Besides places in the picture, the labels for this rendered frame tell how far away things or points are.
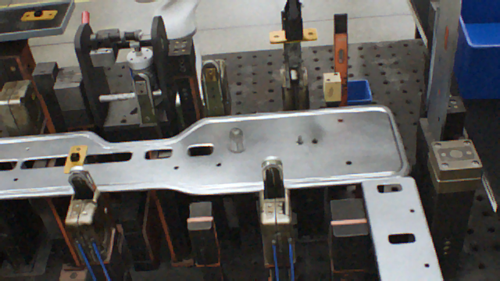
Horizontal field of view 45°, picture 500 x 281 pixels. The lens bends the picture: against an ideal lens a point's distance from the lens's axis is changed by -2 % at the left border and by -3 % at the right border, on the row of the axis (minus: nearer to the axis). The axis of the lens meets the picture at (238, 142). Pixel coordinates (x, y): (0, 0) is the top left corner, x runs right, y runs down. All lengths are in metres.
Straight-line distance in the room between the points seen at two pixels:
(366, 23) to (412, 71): 1.64
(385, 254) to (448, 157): 0.22
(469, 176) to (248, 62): 1.07
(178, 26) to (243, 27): 1.98
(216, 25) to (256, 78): 1.74
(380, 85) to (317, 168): 0.76
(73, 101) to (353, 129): 0.62
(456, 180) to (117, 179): 0.64
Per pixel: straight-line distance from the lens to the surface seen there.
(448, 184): 1.14
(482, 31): 1.55
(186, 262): 1.43
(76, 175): 1.13
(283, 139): 1.25
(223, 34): 3.57
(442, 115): 1.18
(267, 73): 1.97
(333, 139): 1.25
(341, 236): 1.10
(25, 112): 1.42
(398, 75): 1.95
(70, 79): 1.42
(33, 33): 1.47
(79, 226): 1.13
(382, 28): 3.54
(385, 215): 1.10
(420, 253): 1.06
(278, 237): 1.06
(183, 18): 1.64
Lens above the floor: 1.82
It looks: 41 degrees down
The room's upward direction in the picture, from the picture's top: 8 degrees counter-clockwise
